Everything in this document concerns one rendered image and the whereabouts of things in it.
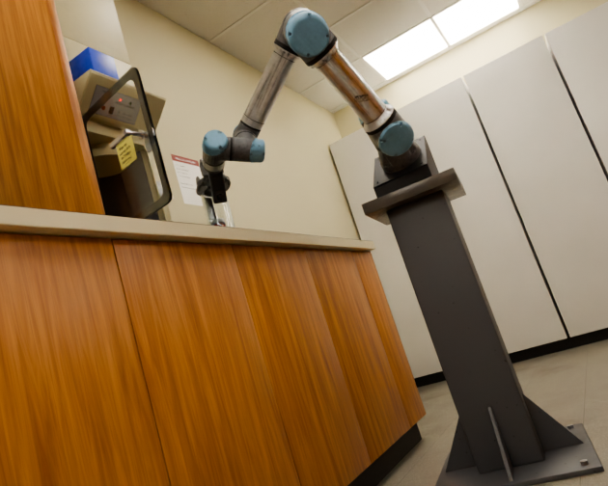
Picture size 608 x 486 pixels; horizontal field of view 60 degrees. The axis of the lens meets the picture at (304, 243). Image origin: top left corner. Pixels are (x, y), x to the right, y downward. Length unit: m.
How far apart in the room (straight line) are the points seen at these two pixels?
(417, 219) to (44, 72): 1.23
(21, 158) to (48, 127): 0.15
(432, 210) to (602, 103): 2.66
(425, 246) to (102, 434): 1.14
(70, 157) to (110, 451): 0.85
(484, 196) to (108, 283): 3.42
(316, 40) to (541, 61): 3.03
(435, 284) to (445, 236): 0.16
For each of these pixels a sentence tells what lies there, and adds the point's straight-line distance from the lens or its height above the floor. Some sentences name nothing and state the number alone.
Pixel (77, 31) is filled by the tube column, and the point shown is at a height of 1.76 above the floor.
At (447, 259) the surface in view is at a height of 0.67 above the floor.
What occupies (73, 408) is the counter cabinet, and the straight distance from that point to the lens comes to 1.09.
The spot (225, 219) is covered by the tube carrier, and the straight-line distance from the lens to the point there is 1.86.
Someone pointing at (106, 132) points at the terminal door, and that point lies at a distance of 1.63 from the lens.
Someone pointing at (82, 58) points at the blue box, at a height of 1.58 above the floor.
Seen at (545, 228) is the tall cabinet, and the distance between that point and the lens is 4.18.
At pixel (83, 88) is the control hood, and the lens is 1.77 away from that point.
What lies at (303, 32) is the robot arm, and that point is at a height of 1.36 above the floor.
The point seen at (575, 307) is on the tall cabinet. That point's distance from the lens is 4.17.
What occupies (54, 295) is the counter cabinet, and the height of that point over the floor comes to 0.77.
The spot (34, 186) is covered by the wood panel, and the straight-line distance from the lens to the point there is 1.75.
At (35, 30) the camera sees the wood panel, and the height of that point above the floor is 1.67.
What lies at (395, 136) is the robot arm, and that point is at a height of 1.07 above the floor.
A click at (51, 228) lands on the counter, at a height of 0.90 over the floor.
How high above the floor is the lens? 0.52
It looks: 11 degrees up
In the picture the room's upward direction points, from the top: 18 degrees counter-clockwise
